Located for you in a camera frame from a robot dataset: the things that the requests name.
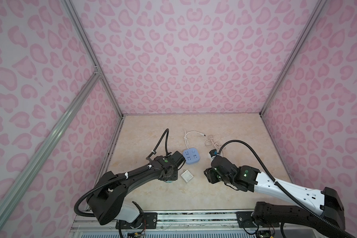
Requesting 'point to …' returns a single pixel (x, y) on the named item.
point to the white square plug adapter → (187, 176)
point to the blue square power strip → (191, 155)
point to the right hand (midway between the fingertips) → (206, 172)
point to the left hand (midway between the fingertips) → (174, 177)
